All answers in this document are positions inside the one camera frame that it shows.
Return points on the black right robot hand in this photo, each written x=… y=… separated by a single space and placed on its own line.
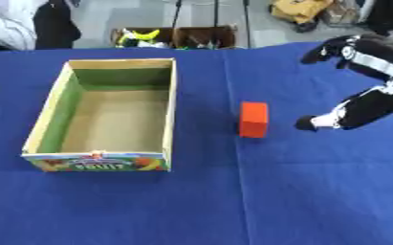
x=372 y=106

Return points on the brown cardboard box with toys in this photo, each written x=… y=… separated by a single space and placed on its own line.
x=174 y=37

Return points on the tan cardboard box green inside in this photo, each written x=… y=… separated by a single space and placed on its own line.
x=110 y=118

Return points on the black bag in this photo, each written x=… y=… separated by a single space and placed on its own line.
x=388 y=15

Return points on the orange rectangular block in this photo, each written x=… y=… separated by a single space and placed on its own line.
x=253 y=119

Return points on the yellow bag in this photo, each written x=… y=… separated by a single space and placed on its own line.
x=298 y=10

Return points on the black tripod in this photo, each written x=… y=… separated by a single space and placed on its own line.
x=215 y=19

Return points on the person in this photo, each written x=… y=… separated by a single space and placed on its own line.
x=24 y=24

